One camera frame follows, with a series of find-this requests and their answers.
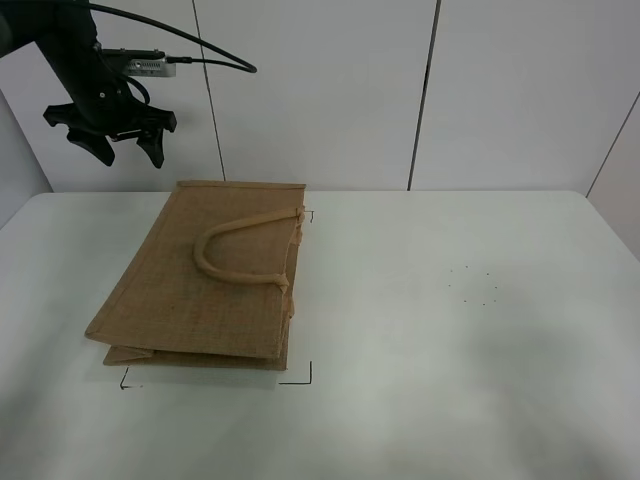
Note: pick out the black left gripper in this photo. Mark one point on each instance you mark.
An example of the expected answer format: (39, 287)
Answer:
(115, 113)

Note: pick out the brown linen tote bag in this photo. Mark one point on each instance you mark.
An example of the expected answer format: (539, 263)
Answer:
(212, 283)

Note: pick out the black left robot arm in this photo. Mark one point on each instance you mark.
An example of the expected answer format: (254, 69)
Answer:
(66, 35)

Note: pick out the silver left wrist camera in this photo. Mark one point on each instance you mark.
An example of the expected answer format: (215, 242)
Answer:
(140, 63)

